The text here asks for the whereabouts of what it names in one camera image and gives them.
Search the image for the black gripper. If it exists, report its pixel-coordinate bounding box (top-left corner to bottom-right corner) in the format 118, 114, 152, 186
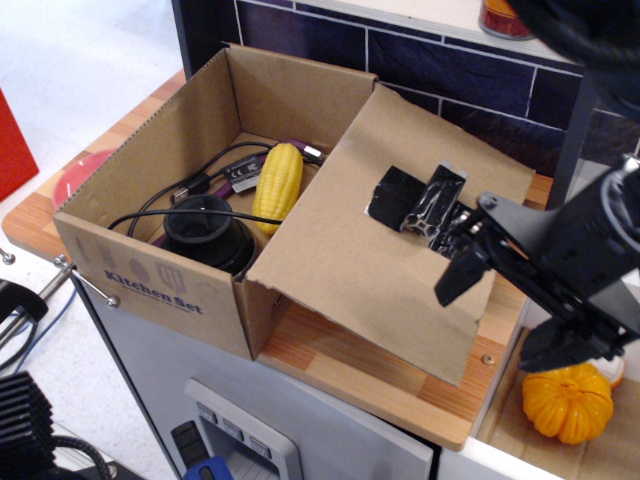
434, 156, 639, 372

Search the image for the brown cardboard box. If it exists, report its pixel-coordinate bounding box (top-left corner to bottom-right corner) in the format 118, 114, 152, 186
54, 45, 534, 385

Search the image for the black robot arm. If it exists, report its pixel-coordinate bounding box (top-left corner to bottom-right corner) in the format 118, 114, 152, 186
435, 1, 639, 373

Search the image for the orange toy pumpkin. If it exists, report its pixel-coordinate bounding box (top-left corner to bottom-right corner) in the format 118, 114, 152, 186
521, 363, 614, 445

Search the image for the white orange toy piece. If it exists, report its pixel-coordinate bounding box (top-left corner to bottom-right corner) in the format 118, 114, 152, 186
593, 356, 625, 390

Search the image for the yellow toy corn cob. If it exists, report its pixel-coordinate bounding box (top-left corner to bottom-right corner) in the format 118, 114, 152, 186
252, 143, 304, 235

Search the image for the red tin can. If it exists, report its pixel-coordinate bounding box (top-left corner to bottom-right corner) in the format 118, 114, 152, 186
478, 0, 534, 41

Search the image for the black round cup device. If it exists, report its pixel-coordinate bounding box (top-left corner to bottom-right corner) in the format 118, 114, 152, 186
161, 194, 257, 275

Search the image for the red plastic bowl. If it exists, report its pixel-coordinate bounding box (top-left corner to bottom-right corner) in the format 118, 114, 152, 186
52, 148, 116, 210

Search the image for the metal clamp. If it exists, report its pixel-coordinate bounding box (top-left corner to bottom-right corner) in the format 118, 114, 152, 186
0, 246, 121, 351

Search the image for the black finned heat sink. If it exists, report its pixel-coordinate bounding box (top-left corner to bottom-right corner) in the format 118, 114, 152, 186
1, 372, 55, 479

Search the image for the red box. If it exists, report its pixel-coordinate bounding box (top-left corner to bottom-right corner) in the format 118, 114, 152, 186
0, 93, 39, 200

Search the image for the aluminium profile handle with tape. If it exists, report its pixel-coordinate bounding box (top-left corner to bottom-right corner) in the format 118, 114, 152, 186
366, 162, 471, 259

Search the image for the purple cable with label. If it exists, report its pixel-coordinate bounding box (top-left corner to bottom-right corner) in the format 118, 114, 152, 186
152, 138, 325, 248

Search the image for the black usb cable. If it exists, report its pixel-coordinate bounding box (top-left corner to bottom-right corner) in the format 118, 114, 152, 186
107, 141, 284, 239

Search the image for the blue black handle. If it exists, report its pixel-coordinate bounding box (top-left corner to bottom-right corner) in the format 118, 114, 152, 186
171, 421, 233, 480

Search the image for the blue cable on floor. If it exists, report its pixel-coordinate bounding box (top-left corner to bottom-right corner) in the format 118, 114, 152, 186
0, 287, 77, 374

